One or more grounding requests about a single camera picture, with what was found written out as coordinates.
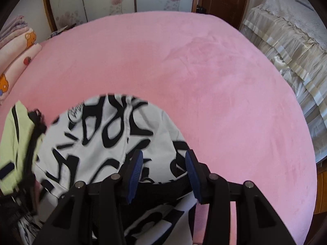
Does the green black folded garment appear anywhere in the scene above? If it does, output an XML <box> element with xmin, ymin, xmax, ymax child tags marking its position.
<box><xmin>1</xmin><ymin>101</ymin><xmax>47</xmax><ymax>195</ymax></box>

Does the pink bear print quilt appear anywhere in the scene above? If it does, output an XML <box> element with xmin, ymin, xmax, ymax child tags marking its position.
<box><xmin>1</xmin><ymin>28</ymin><xmax>42</xmax><ymax>104</ymax></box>

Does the lilac folded blanket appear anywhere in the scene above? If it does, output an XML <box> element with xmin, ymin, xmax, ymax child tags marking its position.
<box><xmin>0</xmin><ymin>16</ymin><xmax>28</xmax><ymax>41</ymax></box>

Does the wooden drawer cabinet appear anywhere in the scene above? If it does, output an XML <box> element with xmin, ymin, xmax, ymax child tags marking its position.
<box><xmin>314</xmin><ymin>166</ymin><xmax>327</xmax><ymax>214</ymax></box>

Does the white black graffiti print jacket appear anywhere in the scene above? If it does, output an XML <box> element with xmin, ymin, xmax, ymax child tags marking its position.
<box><xmin>18</xmin><ymin>95</ymin><xmax>196</xmax><ymax>244</ymax></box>

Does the pink bed sheet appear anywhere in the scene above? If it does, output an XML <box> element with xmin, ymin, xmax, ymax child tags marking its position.
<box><xmin>1</xmin><ymin>11</ymin><xmax>317</xmax><ymax>244</ymax></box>

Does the lace covered furniture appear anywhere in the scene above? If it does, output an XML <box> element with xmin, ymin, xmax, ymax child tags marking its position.
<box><xmin>241</xmin><ymin>0</ymin><xmax>326</xmax><ymax>163</ymax></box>

